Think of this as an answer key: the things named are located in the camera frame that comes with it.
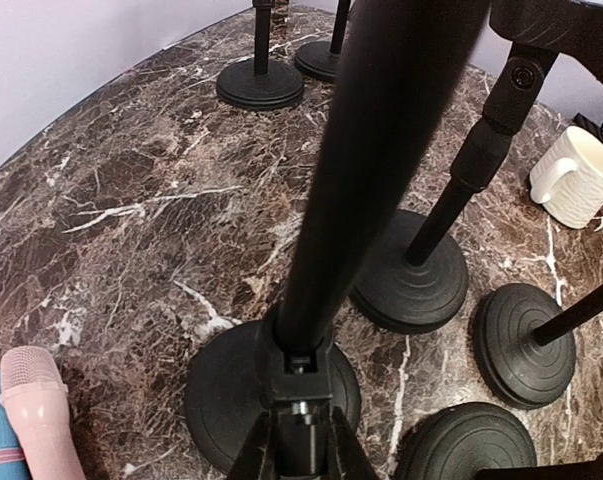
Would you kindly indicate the cream ribbed mug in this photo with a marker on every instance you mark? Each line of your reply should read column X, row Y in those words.
column 568, row 179

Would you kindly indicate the black stand of beige microphone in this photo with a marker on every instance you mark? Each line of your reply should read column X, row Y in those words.
column 417, row 279

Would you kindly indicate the black stand of green microphone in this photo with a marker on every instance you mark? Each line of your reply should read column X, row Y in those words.
column 459, row 441

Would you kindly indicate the black stand of blue microphone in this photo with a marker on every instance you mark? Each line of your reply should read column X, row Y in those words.
column 524, row 345

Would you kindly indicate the black stand of tall microphone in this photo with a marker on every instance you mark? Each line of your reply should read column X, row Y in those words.
column 259, row 83

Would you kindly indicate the black stand of pink microphone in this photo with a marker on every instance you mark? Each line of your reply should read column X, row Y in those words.
column 400, row 65

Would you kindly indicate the black stand of small microphone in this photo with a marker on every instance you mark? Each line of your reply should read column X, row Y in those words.
column 319, row 59

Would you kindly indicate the beige microphone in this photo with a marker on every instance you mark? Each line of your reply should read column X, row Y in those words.
column 35, row 399

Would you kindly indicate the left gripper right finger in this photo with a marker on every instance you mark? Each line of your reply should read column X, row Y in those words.
column 346, row 456

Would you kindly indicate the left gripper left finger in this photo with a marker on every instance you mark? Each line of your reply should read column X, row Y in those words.
column 257, row 457

